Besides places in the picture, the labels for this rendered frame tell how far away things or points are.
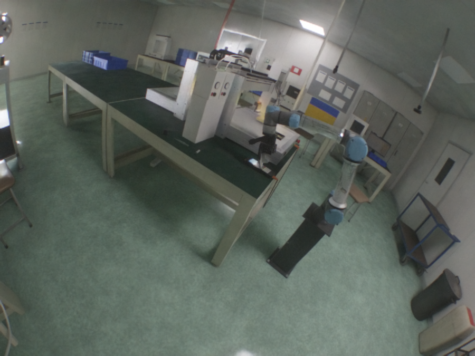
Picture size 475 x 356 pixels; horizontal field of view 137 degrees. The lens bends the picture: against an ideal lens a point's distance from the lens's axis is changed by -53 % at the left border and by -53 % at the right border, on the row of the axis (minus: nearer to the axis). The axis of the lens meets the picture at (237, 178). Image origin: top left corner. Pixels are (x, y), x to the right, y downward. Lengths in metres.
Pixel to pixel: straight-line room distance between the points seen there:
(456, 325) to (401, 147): 4.23
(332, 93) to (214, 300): 5.22
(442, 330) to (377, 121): 4.43
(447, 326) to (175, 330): 2.68
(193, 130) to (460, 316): 3.12
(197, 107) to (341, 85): 4.75
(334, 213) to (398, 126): 4.45
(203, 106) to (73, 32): 7.05
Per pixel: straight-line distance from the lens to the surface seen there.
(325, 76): 5.61
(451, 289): 2.82
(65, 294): 1.50
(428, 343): 2.91
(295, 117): 1.06
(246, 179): 1.09
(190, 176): 2.02
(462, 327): 2.72
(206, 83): 1.17
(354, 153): 1.05
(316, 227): 1.36
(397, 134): 5.47
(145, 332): 1.34
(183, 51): 5.38
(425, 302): 2.98
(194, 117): 1.23
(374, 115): 5.26
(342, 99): 5.58
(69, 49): 7.88
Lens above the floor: 1.32
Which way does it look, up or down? 33 degrees down
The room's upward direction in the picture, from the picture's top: 23 degrees clockwise
